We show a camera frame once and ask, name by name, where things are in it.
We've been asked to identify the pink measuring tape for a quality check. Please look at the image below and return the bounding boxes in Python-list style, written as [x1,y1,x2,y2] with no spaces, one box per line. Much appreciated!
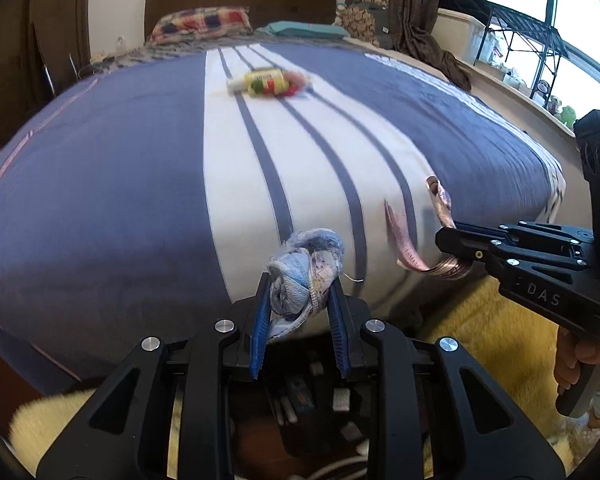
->
[384,176,471,281]

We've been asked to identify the light blue cloth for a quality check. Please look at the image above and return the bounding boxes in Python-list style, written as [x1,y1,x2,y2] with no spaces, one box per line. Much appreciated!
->
[266,229,344,342]

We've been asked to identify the person right hand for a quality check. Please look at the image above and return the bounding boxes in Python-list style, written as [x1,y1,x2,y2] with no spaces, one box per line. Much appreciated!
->
[554,327,600,393]

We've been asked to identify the yellow fluffy rug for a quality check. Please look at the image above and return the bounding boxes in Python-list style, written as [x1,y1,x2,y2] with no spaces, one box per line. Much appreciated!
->
[9,278,600,474]

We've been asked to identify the green frog toy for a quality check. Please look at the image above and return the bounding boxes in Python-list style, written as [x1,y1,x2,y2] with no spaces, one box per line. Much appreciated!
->
[558,105,577,130]

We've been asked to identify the blue white striped bed cover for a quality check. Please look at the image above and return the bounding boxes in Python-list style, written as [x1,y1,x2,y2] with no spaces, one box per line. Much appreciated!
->
[0,44,566,395]

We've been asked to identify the white storage box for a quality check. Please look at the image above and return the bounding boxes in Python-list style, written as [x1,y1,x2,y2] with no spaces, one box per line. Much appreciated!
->
[431,8,496,64]

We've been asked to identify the black metal rack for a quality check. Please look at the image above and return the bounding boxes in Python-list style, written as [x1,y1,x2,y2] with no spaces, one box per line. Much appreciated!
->
[475,2,569,110]

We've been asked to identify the patterned brown bag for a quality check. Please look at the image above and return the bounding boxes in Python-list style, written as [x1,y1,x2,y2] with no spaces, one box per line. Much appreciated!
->
[334,0,393,50]

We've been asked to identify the yellow cream tube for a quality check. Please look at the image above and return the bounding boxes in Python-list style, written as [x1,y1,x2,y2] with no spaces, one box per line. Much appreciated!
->
[226,68,289,96]

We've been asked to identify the teal folded pillow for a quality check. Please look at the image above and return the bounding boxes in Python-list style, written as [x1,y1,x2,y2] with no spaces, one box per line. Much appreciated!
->
[257,21,350,40]

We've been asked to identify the black white patterned blanket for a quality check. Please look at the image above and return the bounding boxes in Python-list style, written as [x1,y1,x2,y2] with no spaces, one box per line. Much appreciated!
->
[78,32,368,79]

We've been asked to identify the plaid red blue pillow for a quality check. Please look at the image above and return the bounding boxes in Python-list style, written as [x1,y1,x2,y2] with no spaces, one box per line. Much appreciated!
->
[147,6,252,46]

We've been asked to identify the dark wooden wardrobe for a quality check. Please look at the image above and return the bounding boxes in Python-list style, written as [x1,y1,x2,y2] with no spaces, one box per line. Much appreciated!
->
[0,0,91,149]

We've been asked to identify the colourful hair ties bundle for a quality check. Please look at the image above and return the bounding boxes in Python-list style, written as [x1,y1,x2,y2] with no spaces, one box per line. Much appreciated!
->
[248,70,312,99]

